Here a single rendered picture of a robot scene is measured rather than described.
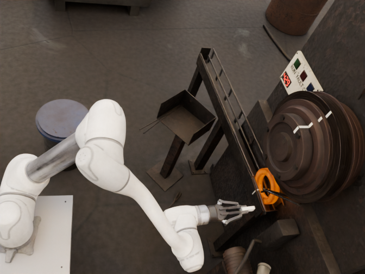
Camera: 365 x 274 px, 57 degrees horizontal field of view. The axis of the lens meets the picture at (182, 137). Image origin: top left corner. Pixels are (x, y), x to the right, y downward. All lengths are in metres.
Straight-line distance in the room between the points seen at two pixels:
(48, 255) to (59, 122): 0.79
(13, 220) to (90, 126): 0.55
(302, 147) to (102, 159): 0.73
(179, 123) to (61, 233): 0.88
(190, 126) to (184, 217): 0.68
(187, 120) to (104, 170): 1.03
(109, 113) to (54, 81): 1.78
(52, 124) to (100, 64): 1.14
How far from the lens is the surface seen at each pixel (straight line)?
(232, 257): 1.82
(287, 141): 1.41
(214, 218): 1.59
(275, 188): 1.70
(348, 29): 1.57
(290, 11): 4.29
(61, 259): 1.74
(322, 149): 1.35
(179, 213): 1.52
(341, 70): 1.56
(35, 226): 1.77
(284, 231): 1.66
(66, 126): 2.10
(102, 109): 1.21
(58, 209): 1.81
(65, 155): 1.35
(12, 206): 1.54
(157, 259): 2.25
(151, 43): 3.44
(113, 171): 1.11
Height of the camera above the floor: 2.12
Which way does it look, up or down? 51 degrees down
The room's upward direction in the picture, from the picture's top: 24 degrees clockwise
